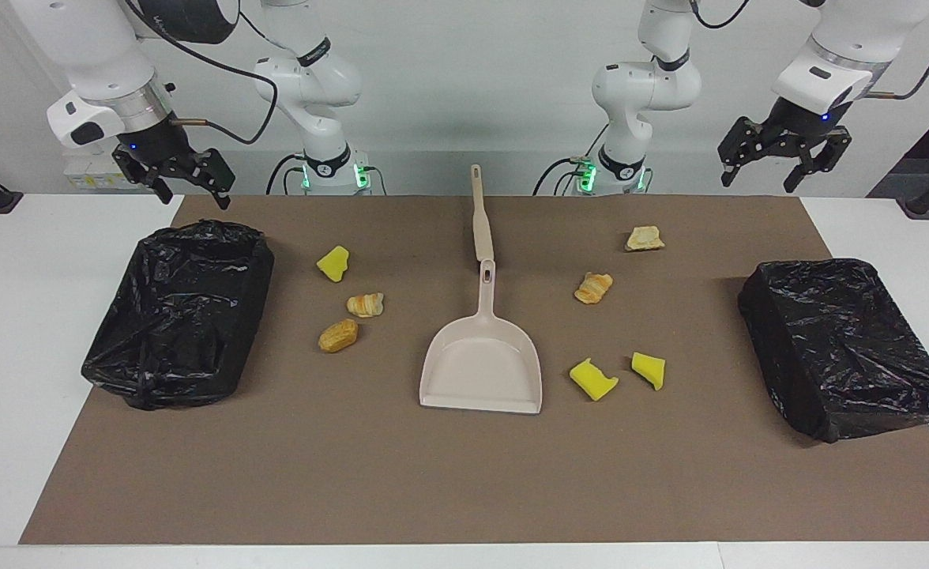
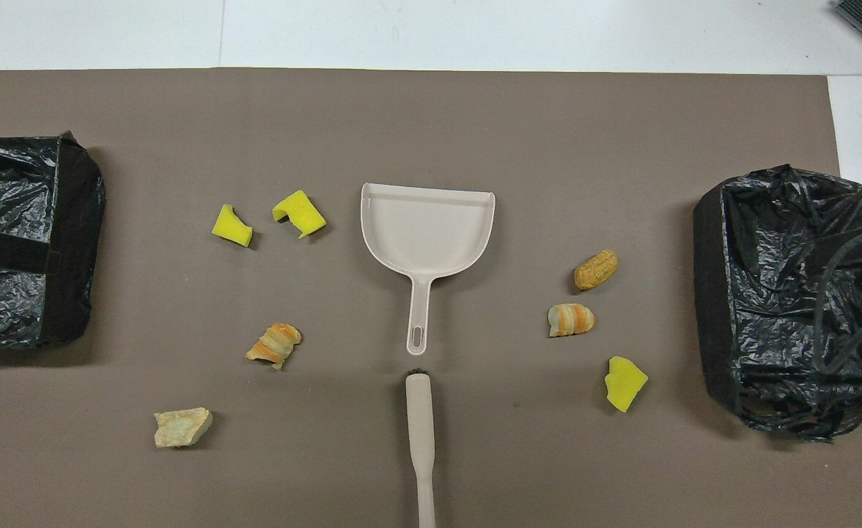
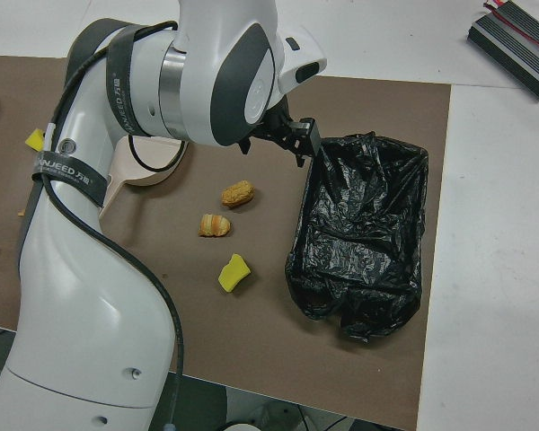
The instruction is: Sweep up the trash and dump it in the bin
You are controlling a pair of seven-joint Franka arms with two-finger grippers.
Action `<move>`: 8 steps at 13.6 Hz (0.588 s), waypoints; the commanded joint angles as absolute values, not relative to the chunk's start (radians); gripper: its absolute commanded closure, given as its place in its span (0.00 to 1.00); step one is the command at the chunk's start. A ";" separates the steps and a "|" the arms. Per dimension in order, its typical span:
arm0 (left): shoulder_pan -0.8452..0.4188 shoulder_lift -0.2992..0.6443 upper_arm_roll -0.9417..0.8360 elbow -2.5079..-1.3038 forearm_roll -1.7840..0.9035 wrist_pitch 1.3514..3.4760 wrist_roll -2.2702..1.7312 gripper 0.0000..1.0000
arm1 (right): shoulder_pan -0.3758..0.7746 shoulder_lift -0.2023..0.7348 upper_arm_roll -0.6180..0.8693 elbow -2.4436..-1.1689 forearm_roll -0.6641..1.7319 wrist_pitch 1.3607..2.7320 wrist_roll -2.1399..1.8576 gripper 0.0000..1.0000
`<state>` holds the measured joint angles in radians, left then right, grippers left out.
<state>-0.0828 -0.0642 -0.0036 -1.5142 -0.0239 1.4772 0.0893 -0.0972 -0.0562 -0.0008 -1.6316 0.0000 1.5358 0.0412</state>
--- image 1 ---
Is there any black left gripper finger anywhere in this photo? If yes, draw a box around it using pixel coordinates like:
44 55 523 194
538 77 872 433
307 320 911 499
719 117 765 188
784 130 852 193

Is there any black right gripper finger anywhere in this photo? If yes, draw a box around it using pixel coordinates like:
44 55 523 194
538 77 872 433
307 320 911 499
113 150 175 205
184 148 236 210

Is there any pale toy toast piece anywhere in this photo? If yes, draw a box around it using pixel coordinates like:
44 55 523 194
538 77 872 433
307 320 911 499
624 226 666 252

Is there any small yellow sponge piece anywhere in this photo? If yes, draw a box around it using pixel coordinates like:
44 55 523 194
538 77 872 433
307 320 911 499
316 246 351 283
631 352 667 391

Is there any brown toy bread roll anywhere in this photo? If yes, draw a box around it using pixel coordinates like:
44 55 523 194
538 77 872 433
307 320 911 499
318 318 359 353

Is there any beige brush with black bristles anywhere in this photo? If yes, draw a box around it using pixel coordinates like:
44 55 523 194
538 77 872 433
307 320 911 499
469 164 496 264

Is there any large yellow sponge piece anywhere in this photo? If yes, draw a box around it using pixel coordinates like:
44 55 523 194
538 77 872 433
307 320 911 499
569 357 619 401

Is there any beige plastic dustpan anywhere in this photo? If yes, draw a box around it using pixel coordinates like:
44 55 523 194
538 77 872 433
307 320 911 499
419 259 543 415

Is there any bin lined with black bag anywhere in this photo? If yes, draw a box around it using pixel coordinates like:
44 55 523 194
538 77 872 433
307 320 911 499
737 258 929 443
81 220 276 410

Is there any white power strip box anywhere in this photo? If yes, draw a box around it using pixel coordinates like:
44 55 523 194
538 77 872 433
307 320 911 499
63 149 149 190

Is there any brown table mat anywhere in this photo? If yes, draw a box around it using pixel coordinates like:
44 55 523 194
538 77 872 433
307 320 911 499
18 195 929 546

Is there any black right base cable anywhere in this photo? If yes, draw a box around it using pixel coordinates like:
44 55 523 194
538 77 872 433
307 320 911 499
265 154 307 196

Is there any black base cable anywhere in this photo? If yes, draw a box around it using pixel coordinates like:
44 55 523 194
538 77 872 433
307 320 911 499
533 122 609 196
265 154 307 196

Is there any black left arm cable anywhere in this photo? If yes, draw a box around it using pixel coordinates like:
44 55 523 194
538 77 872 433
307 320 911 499
690 0 929 101

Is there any black left base cable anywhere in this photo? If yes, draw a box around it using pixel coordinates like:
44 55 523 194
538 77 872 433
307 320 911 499
533 122 609 196

